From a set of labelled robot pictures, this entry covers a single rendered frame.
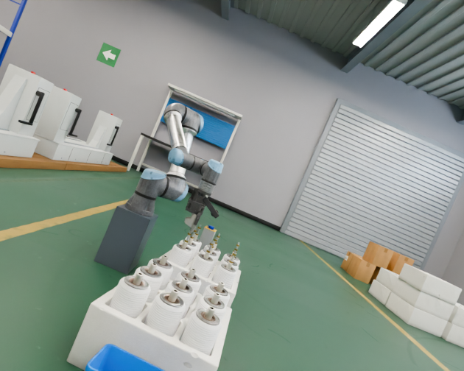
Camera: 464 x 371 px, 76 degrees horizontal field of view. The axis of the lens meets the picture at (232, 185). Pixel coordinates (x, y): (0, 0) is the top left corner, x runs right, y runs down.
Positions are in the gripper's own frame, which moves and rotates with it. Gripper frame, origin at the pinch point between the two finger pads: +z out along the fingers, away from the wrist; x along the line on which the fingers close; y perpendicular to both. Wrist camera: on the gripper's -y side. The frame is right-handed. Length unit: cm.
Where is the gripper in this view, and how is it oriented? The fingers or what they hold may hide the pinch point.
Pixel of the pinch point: (192, 230)
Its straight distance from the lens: 147.4
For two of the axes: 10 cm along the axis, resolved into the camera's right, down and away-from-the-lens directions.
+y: -9.1, -3.9, -1.3
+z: -4.0, 9.2, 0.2
